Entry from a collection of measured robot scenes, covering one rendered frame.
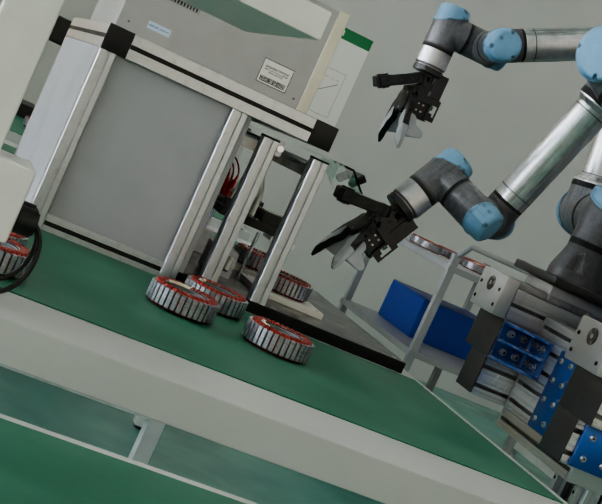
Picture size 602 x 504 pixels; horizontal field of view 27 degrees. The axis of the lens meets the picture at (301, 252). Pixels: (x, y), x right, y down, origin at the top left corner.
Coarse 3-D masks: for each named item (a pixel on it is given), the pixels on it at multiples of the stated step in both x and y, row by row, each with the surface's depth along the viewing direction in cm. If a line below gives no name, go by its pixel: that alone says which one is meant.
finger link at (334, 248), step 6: (342, 228) 254; (330, 234) 255; (336, 234) 253; (342, 234) 252; (348, 234) 253; (324, 240) 254; (330, 240) 254; (336, 240) 253; (342, 240) 254; (318, 246) 255; (324, 246) 255; (330, 246) 255; (336, 246) 255; (342, 246) 255; (312, 252) 256; (318, 252) 255; (336, 252) 256
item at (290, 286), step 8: (280, 272) 251; (280, 280) 244; (288, 280) 243; (296, 280) 251; (280, 288) 243; (288, 288) 243; (296, 288) 244; (304, 288) 245; (312, 288) 249; (288, 296) 244; (296, 296) 244; (304, 296) 246
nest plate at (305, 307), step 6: (240, 276) 251; (246, 276) 249; (252, 276) 254; (246, 282) 246; (252, 282) 244; (270, 294) 240; (276, 294) 242; (276, 300) 241; (282, 300) 241; (288, 300) 242; (294, 300) 245; (288, 306) 242; (294, 306) 242; (300, 306) 242; (306, 306) 245; (312, 306) 249; (306, 312) 243; (312, 312) 243; (318, 312) 244; (318, 318) 244
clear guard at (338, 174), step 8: (264, 128) 261; (280, 136) 262; (296, 144) 263; (312, 152) 265; (328, 160) 270; (328, 168) 288; (336, 168) 281; (344, 168) 274; (328, 176) 291; (336, 176) 284; (344, 176) 277; (352, 176) 270; (336, 184) 287; (344, 184) 280; (352, 184) 273; (360, 192) 269
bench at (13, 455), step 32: (0, 416) 103; (0, 448) 94; (32, 448) 98; (64, 448) 101; (96, 448) 106; (0, 480) 88; (32, 480) 91; (64, 480) 94; (96, 480) 97; (128, 480) 100; (160, 480) 104
